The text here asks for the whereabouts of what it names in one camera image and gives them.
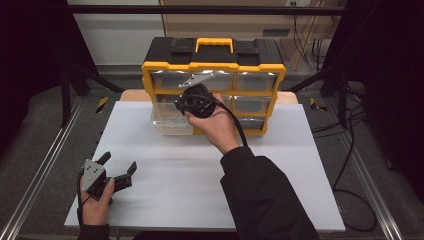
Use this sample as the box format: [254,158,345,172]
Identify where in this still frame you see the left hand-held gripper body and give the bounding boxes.
[79,158,116,203]

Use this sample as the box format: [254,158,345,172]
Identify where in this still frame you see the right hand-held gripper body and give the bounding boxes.
[173,72,218,120]

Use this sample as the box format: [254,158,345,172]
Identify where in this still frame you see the clear plastic drawer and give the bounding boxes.
[151,94,195,137]

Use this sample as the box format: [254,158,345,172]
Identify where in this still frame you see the yellow black organizer cabinet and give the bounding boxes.
[141,36,287,137]

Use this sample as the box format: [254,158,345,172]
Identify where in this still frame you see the person's left hand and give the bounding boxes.
[80,177,116,226]

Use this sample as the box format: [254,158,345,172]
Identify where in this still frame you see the person's right hand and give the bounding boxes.
[184,92,242,156]

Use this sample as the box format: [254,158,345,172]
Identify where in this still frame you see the left yellow clamp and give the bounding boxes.
[95,95,110,114]

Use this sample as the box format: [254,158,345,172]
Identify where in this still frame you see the yellow clamp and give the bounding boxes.
[95,95,110,114]
[309,97,329,112]

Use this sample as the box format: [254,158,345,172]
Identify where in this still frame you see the group of clear drawers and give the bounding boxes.
[150,69,279,131]

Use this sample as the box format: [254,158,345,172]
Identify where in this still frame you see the black metal stand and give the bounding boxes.
[285,62,352,130]
[59,61,125,128]

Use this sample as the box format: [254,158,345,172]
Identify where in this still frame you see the black horizontal bar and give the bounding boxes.
[65,4,348,16]

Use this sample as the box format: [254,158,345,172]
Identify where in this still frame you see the right yellow clamp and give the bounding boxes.
[309,97,329,112]

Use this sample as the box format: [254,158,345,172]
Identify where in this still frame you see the black curtain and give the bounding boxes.
[323,0,424,196]
[0,0,98,154]

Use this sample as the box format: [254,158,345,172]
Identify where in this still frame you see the left hand-held gripper cable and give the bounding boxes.
[76,171,92,228]

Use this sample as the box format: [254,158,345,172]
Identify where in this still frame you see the aluminium rail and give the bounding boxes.
[327,99,405,240]
[0,95,86,240]

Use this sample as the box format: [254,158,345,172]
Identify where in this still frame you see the yellow carry handle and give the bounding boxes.
[194,37,235,54]

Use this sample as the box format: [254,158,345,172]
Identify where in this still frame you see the hanging black cables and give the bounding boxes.
[292,14,332,72]

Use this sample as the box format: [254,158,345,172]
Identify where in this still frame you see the bundle of black floor cables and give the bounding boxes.
[311,109,367,139]

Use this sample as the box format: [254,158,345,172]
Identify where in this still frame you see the looped black floor cable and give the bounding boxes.
[332,99,379,234]

